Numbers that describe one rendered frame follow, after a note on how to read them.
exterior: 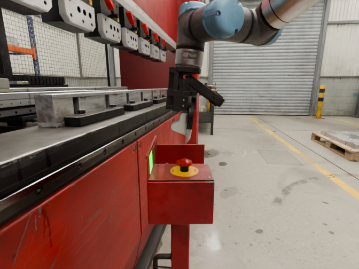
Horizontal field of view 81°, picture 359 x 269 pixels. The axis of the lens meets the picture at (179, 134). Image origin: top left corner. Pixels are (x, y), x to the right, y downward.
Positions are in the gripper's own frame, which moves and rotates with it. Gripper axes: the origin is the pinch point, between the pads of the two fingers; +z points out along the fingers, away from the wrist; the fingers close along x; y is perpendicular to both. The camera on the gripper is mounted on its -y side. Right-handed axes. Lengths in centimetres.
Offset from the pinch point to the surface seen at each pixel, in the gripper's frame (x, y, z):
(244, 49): -667, -198, -145
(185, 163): 11.4, 1.0, 3.2
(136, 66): -176, 52, -29
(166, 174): 12.2, 5.2, 6.4
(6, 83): 39.3, 20.7, -14.0
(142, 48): -66, 27, -33
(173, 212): 15.1, 2.8, 14.5
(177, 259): 7.9, 0.0, 34.9
